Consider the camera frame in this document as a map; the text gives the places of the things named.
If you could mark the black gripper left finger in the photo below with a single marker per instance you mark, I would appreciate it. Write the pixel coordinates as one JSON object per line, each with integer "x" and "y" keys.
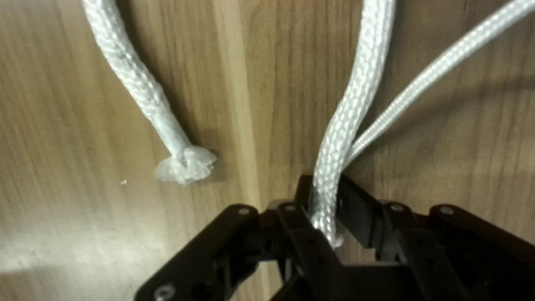
{"x": 210, "y": 257}

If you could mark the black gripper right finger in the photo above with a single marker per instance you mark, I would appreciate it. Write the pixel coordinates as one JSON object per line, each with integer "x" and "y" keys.
{"x": 444, "y": 251}

